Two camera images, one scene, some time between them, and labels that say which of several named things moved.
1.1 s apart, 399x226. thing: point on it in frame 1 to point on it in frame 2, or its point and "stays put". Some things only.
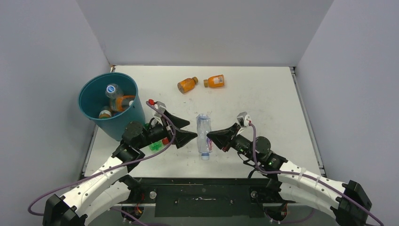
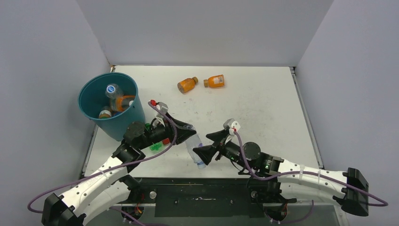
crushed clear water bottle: (204, 144) to (194, 142)
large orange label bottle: (122, 103) stays put
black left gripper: (182, 136) stays put
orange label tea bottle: (105, 114) stays put
